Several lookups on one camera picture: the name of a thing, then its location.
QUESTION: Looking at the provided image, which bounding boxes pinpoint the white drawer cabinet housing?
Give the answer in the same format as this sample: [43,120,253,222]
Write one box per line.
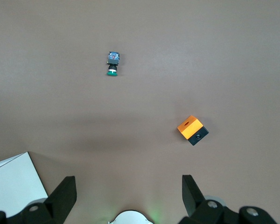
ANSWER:
[0,151,49,217]

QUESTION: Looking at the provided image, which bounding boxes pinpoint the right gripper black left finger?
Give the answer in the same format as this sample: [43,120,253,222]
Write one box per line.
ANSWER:
[0,176,77,224]

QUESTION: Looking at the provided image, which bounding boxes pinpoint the orange and black box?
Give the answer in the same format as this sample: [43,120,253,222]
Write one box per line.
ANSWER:
[176,115,210,147]

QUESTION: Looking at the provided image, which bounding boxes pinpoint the green push button switch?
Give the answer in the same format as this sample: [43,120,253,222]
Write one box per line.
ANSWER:
[106,50,121,77]

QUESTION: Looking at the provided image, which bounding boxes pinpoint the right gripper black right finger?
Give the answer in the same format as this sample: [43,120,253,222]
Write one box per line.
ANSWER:
[181,175,280,224]

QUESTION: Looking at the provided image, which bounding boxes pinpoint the brown table mat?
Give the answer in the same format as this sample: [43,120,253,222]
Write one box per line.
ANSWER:
[0,0,280,224]

